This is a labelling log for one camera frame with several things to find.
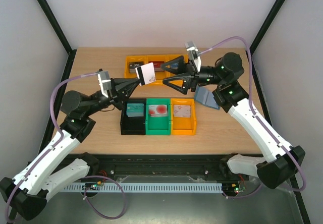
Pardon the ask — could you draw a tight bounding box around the black plastic bin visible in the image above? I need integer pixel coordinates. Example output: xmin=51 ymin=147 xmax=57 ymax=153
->
xmin=120 ymin=98 xmax=146 ymax=135

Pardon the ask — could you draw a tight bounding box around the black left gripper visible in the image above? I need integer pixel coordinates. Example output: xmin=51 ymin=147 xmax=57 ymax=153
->
xmin=84 ymin=78 xmax=141 ymax=117

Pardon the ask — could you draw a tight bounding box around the orange rear triple bin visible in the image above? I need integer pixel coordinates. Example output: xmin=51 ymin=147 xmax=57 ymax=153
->
xmin=124 ymin=54 xmax=181 ymax=85

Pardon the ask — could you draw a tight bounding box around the orange front plastic bin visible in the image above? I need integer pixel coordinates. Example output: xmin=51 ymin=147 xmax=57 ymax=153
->
xmin=171 ymin=98 xmax=197 ymax=136

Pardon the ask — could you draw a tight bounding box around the black frame post left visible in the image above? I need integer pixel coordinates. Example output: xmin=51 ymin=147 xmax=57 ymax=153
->
xmin=26 ymin=0 xmax=76 ymax=55

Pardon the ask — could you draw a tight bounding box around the red card in rear bin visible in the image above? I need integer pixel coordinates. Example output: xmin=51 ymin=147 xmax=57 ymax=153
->
xmin=152 ymin=61 xmax=165 ymax=72

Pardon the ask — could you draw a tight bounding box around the white red circle card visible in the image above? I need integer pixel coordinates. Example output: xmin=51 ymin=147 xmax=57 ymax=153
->
xmin=148 ymin=104 xmax=168 ymax=117

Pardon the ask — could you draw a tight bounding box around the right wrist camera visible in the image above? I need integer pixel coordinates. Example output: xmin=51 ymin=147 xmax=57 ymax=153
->
xmin=185 ymin=41 xmax=201 ymax=72

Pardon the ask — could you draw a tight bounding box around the white patterned card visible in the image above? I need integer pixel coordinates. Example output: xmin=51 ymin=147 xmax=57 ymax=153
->
xmin=173 ymin=104 xmax=191 ymax=118

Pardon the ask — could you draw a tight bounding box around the blue card in rear bin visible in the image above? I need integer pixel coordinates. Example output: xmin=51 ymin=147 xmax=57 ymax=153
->
xmin=167 ymin=60 xmax=180 ymax=70

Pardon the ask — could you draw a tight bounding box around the green plastic bin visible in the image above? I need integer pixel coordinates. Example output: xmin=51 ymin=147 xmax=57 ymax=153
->
xmin=145 ymin=98 xmax=171 ymax=135

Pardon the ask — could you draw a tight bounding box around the blue leather card holder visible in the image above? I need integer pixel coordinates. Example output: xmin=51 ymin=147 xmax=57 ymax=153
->
xmin=194 ymin=86 xmax=220 ymax=110

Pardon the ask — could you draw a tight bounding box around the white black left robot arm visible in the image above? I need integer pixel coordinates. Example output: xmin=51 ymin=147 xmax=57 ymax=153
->
xmin=1 ymin=76 xmax=140 ymax=220

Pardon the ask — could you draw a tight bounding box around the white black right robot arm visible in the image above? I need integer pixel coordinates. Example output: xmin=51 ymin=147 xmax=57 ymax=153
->
xmin=161 ymin=52 xmax=305 ymax=189

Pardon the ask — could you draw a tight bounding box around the black frame post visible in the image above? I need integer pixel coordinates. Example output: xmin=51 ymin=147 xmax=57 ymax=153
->
xmin=250 ymin=0 xmax=286 ymax=55
xmin=26 ymin=0 xmax=76 ymax=55

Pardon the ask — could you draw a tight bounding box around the teal credit card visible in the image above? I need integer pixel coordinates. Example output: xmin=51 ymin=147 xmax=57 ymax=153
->
xmin=126 ymin=103 xmax=144 ymax=118

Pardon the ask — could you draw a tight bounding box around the white card with grey stripe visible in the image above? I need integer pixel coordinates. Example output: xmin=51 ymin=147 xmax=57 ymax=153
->
xmin=135 ymin=63 xmax=156 ymax=86

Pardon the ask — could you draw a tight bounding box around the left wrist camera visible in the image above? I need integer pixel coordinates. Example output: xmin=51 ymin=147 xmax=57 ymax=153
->
xmin=97 ymin=69 xmax=112 ymax=98

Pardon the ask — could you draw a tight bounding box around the light blue slotted cable duct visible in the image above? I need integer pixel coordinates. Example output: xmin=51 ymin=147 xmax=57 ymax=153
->
xmin=62 ymin=183 xmax=222 ymax=193

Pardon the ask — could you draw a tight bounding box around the black frame post right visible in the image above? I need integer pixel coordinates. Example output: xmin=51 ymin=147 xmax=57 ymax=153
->
xmin=250 ymin=0 xmax=286 ymax=55

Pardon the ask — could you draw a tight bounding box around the dark card in rear bin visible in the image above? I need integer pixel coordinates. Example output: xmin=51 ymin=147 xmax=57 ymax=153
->
xmin=129 ymin=61 xmax=144 ymax=73

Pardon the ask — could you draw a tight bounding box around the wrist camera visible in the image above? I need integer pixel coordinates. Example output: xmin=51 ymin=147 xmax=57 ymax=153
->
xmin=97 ymin=69 xmax=112 ymax=98
xmin=185 ymin=41 xmax=201 ymax=72

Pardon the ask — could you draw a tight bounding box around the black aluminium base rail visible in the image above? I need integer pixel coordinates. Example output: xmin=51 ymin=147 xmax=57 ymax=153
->
xmin=89 ymin=153 xmax=239 ymax=182

